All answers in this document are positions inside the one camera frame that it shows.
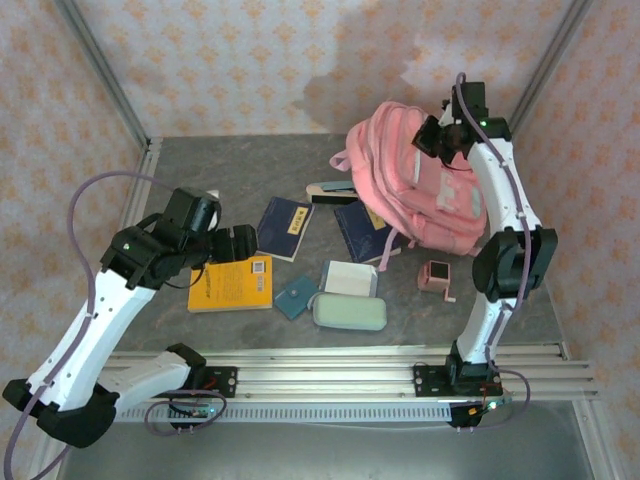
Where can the pink backpack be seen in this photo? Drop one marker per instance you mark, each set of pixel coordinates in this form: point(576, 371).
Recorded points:
point(400, 165)

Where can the dark blue notebook yellow label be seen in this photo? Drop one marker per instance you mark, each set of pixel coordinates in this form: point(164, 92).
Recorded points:
point(280, 230)

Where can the yellow book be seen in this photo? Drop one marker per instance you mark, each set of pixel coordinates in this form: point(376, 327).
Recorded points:
point(230, 287)

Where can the teal snap wallet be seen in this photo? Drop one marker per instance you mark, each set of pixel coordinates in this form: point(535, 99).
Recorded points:
point(296, 297)

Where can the black white blue stapler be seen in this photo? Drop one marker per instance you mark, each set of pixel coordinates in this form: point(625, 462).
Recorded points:
point(330, 192)

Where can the white tissue pack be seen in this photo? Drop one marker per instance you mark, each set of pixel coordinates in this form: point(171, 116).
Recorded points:
point(347, 277)

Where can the dark blue notebook white drawing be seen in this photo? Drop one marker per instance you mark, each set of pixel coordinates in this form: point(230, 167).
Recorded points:
point(362, 235)

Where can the mint green pencil case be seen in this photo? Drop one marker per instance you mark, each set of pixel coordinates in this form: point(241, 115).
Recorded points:
point(350, 312)

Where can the pink pencil sharpener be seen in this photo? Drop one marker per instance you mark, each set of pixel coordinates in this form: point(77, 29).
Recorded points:
point(434, 277)

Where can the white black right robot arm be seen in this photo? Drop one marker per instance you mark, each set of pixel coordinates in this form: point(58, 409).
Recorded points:
point(500, 185)

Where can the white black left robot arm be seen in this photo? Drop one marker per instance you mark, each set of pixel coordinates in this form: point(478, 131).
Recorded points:
point(75, 340)

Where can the green circuit board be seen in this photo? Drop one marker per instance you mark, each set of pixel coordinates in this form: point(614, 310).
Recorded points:
point(200, 412)
point(492, 405)

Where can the grey metal shelf sheet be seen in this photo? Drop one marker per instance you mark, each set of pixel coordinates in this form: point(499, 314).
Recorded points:
point(325, 455)

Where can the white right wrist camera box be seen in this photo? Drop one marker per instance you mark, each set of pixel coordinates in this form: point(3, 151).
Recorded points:
point(450, 114)

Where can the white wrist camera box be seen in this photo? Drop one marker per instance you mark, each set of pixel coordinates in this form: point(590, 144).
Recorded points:
point(216, 212)
point(450, 114)

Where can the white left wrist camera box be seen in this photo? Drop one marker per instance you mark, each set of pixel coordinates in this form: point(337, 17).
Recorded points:
point(216, 212)

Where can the aluminium side rail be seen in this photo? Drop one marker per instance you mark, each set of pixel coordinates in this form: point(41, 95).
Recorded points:
point(145, 180)

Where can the aluminium frame post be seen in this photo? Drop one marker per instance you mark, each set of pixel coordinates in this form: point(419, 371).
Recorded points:
point(100, 65)
point(545, 65)

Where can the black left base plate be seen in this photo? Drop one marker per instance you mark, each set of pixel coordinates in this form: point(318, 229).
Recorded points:
point(225, 382)

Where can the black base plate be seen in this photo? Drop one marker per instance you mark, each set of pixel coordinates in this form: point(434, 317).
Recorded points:
point(225, 382)
point(425, 382)

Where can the aluminium rail beam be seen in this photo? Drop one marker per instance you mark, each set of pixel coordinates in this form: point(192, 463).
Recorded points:
point(325, 380)

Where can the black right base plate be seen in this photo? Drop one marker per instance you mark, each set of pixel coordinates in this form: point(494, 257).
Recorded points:
point(425, 382)

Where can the black duct bracket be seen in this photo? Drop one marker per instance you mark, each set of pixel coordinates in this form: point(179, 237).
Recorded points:
point(460, 417)

